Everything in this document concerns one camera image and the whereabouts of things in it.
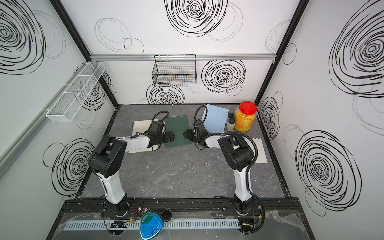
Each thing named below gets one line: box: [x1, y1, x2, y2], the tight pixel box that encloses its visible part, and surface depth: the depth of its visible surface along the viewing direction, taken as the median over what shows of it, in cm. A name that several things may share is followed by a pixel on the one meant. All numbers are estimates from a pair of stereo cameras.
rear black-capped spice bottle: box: [227, 112, 235, 120], surface depth 103 cm
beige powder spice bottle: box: [226, 118, 235, 132], surface depth 101 cm
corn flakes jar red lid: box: [234, 101, 258, 133], surface depth 99 cm
